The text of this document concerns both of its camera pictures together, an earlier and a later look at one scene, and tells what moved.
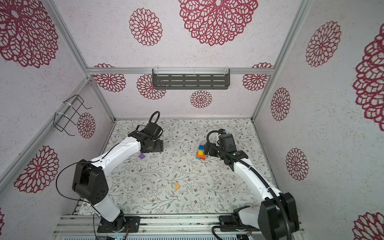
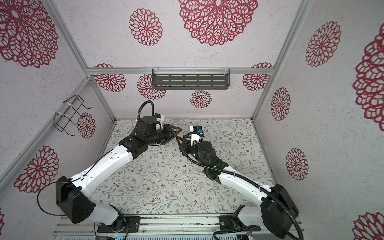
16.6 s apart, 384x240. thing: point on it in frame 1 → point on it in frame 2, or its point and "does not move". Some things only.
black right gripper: (206, 149) → (188, 146)
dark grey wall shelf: (190, 78) does not move
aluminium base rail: (151, 224) does not move
